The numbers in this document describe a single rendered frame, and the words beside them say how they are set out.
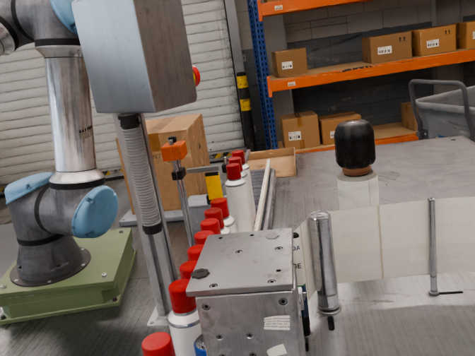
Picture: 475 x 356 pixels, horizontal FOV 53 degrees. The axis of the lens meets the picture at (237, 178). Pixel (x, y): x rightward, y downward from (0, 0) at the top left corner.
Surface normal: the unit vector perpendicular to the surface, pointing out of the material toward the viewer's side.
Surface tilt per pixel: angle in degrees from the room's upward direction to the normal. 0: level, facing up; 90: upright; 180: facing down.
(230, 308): 90
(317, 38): 90
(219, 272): 0
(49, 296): 90
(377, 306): 0
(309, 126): 90
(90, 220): 101
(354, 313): 0
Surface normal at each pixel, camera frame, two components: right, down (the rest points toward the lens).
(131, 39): -0.66, 0.31
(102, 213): 0.90, 0.19
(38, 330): -0.15, -0.95
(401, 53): 0.07, 0.30
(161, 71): 0.74, 0.09
